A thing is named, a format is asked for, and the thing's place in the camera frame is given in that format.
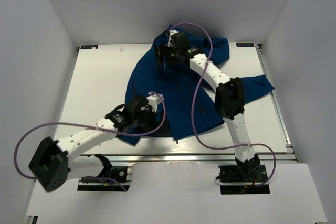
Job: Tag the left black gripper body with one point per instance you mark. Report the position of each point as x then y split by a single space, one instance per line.
147 120

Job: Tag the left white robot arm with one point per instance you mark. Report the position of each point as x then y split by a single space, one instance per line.
57 161

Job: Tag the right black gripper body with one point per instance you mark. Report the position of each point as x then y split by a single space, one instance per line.
172 52

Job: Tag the blue table label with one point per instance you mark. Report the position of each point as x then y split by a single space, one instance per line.
245 44
88 47

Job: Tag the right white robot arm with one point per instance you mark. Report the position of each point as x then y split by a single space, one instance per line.
229 95

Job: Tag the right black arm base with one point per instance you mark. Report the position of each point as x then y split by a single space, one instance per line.
233 181

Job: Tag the left blue table label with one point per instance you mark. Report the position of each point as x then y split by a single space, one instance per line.
88 47

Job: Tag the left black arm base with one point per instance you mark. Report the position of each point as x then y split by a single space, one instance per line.
111 177

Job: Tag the white front panel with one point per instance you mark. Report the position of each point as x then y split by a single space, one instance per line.
183 192

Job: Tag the blue jacket with black lining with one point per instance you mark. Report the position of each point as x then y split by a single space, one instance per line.
177 84

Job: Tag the right blue table label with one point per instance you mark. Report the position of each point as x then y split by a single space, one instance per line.
245 44

